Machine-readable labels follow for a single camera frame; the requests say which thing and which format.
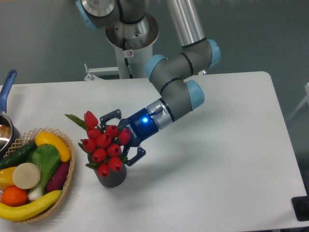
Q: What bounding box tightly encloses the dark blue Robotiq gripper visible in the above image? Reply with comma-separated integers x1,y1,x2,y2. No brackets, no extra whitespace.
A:
99,108,159,167

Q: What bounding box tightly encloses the red tulip bouquet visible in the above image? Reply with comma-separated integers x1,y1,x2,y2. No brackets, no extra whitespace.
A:
66,111,131,177

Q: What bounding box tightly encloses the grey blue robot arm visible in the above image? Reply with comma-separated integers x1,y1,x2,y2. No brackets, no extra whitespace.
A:
76,0,221,166

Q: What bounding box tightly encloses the dark grey ribbed vase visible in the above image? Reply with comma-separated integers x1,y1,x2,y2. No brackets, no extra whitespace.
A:
86,155,126,188

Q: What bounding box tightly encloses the purple sweet potato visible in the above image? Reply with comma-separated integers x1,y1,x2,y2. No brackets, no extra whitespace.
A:
46,162,70,193

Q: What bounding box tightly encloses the green bok choy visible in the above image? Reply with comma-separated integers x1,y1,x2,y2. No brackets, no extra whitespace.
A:
27,144,60,202

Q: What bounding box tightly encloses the yellow squash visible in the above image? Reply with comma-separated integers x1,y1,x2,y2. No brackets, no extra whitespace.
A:
35,131,71,162

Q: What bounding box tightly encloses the woven wicker basket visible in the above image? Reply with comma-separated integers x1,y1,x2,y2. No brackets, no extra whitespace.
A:
4,128,76,223

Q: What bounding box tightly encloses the beige round disc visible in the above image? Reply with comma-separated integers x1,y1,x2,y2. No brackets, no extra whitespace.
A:
13,162,41,189

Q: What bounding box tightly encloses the dark green cucumber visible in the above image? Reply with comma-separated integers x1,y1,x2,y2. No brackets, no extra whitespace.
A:
0,142,37,170

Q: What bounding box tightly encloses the yellow bell pepper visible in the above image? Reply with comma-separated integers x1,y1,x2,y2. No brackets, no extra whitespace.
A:
0,166,16,189

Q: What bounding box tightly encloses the orange fruit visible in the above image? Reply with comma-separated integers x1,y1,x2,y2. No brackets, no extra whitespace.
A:
1,186,28,207

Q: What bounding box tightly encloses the yellow banana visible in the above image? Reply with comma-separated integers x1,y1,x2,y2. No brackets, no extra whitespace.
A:
0,190,62,222

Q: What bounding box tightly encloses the black device at table edge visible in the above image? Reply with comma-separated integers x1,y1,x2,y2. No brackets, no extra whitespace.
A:
291,196,309,221

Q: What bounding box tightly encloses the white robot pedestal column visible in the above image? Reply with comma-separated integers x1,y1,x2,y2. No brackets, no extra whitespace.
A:
83,44,160,82

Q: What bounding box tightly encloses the black cable on pedestal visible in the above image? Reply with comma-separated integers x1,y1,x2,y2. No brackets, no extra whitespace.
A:
122,38,134,79

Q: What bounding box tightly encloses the blue handled saucepan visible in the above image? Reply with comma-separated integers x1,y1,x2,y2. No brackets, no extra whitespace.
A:
0,70,20,159

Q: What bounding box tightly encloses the white frame at right edge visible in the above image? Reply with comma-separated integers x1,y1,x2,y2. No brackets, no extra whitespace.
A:
287,83,309,124

